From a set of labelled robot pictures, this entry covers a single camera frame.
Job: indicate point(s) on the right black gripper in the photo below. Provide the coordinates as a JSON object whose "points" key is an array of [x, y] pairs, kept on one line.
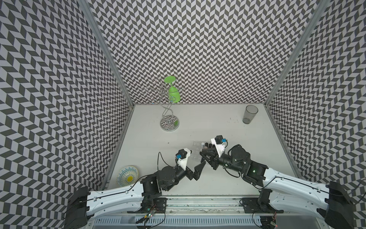
{"points": [[213, 158]]}

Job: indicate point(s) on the aluminium front rail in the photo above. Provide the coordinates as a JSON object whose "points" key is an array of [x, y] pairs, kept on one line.
{"points": [[200, 201]]}

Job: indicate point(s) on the grey transparent tumbler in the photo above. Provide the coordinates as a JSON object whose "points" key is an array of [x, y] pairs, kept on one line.
{"points": [[250, 113]]}

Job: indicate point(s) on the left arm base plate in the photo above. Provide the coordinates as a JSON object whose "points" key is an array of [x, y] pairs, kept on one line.
{"points": [[157, 204]]}

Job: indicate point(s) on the chrome wire stand green leaves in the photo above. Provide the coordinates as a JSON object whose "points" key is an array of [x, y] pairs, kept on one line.
{"points": [[165, 95]]}

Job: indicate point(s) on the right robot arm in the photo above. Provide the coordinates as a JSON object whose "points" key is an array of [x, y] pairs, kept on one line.
{"points": [[329, 202]]}

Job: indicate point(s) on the clear acrylic lipstick organizer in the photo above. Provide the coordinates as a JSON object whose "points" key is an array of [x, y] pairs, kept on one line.
{"points": [[196, 149]]}

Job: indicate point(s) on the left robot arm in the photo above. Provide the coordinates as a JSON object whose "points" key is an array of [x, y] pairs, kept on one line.
{"points": [[144, 196]]}

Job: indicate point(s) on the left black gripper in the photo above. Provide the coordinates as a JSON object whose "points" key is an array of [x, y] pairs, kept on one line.
{"points": [[197, 170]]}

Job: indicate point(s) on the yellow patterned plate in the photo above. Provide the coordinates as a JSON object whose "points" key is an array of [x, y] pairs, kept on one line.
{"points": [[127, 176]]}

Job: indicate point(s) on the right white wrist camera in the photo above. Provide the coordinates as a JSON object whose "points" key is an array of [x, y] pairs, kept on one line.
{"points": [[220, 144]]}

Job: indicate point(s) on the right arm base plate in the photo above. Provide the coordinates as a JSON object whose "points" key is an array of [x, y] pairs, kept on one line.
{"points": [[252, 205]]}

